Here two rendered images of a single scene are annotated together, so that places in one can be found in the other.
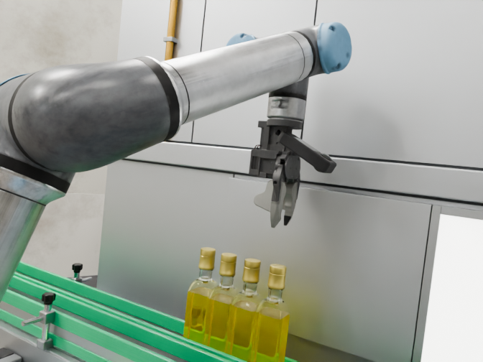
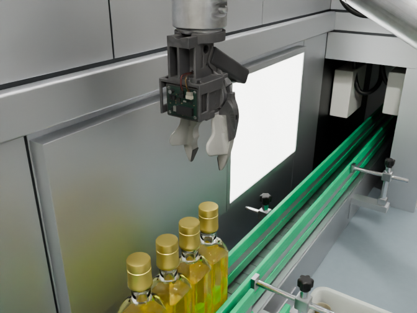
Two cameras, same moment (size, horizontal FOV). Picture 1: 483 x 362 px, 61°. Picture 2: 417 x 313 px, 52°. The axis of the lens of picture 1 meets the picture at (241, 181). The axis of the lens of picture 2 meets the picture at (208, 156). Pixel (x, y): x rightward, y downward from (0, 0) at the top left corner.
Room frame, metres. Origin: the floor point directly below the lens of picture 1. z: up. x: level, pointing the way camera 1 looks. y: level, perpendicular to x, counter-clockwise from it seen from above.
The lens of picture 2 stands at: (0.78, 0.54, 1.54)
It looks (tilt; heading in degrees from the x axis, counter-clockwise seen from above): 24 degrees down; 274
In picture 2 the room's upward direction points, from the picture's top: straight up
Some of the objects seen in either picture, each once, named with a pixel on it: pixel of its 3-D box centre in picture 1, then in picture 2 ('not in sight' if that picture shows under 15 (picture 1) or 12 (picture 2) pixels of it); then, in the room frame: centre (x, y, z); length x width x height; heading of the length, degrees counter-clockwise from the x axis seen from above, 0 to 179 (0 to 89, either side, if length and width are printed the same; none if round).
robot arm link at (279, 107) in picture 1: (284, 110); (201, 14); (0.83, -0.07, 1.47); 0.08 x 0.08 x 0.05
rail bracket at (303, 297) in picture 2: not in sight; (291, 300); (0.67, -0.11, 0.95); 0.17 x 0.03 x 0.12; 150
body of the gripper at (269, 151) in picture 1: (277, 151); (197, 74); (0.84, -0.07, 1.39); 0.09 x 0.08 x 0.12; 60
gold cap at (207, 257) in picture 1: (207, 258); (139, 271); (0.91, 0.06, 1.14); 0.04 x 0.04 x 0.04
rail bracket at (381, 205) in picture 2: not in sight; (375, 190); (0.35, -0.67, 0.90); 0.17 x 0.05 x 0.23; 150
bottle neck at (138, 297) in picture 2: (206, 268); (140, 283); (0.91, 0.06, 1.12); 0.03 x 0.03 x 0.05
